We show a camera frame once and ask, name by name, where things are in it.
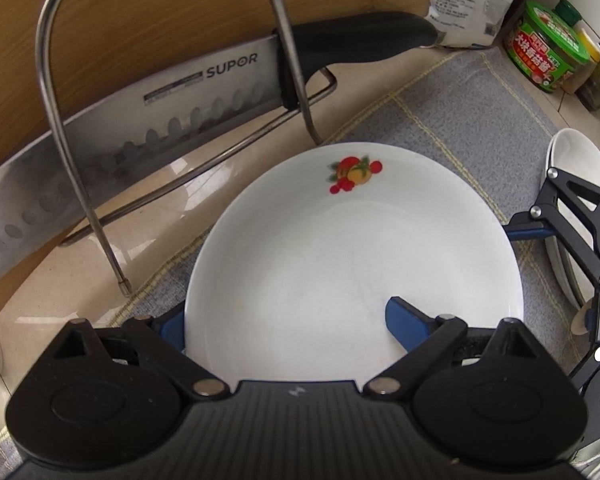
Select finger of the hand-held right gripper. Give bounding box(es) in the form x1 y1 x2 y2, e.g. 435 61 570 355
567 305 600 386
502 167 600 291

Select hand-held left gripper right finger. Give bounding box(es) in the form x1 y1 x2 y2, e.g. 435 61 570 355
362 295 536 395

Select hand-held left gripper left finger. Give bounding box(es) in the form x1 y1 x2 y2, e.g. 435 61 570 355
53 302 229 400

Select white plate with food residue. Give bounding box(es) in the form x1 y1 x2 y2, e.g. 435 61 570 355
544 239 589 312

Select white plate fruit print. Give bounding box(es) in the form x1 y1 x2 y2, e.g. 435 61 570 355
184 142 525 381

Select white bowl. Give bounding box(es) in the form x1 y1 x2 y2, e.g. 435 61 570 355
544 128 600 307

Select grey blue checked cloth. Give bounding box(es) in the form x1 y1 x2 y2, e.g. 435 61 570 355
0 49 589 480

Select sauce jar green lid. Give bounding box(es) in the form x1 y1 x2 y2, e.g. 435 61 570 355
502 0 591 95

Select spice jar yellow lid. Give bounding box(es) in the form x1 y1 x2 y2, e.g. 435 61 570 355
559 27 600 96

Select small green capped bottle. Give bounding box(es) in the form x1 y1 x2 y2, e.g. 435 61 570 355
554 0 582 24

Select white printed plastic bag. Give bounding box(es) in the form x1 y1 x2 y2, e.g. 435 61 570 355
427 0 534 51

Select bamboo cutting board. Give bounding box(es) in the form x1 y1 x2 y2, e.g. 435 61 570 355
0 0 436 331

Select metal wire rack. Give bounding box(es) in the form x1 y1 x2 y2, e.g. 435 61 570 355
34 0 337 297

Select steel kitchen knife black handle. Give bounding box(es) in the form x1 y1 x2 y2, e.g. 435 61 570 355
0 10 440 297

